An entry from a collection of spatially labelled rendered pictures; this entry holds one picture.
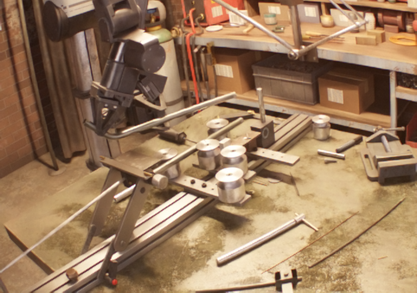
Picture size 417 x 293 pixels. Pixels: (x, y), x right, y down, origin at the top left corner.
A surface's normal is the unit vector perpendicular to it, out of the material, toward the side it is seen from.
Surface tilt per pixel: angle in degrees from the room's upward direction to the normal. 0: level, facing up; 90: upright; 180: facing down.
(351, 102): 89
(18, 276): 0
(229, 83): 89
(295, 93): 90
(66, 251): 0
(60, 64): 89
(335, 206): 0
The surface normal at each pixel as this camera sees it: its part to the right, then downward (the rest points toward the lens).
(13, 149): 0.73, 0.18
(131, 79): 0.50, 0.29
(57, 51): -0.05, 0.41
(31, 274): -0.15, -0.90
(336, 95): -0.70, 0.40
